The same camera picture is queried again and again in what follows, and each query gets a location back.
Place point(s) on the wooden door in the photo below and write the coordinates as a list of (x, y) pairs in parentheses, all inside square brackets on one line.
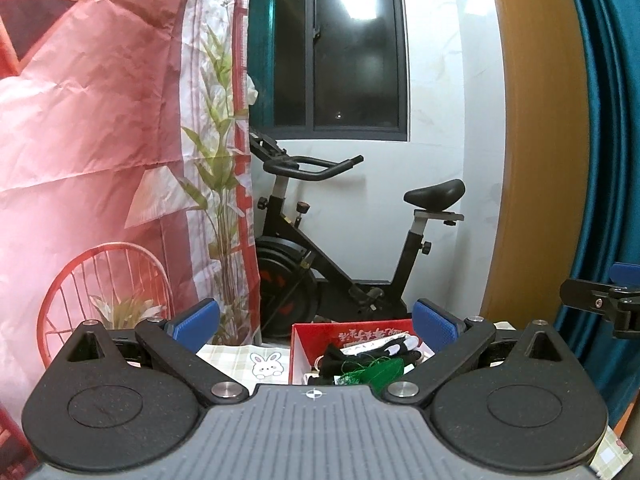
[(540, 160)]

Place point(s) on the red printed backdrop cloth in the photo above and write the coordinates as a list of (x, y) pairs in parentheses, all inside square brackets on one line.
[(100, 110)]

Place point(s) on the checked cartoon tablecloth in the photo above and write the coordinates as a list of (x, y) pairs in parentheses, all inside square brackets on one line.
[(235, 360)]

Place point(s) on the black exercise bike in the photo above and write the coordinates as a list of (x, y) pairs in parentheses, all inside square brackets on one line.
[(285, 270)]

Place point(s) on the dark window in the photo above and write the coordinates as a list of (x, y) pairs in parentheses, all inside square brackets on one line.
[(350, 60)]

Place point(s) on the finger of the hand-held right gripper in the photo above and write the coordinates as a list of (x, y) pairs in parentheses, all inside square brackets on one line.
[(626, 273), (590, 295)]

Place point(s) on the green tassel purse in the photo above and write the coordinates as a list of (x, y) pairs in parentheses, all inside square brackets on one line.
[(380, 372)]

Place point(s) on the red strawberry print box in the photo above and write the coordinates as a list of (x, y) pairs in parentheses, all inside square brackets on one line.
[(305, 345)]

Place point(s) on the blue curtain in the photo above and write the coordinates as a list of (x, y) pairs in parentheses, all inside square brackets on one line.
[(610, 110)]

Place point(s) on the black knitted glove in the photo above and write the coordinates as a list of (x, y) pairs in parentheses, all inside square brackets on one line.
[(335, 355)]

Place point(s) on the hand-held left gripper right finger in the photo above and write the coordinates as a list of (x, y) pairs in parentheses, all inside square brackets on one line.
[(435, 325)]

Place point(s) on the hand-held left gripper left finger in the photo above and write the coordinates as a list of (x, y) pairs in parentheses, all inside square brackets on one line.
[(197, 322)]

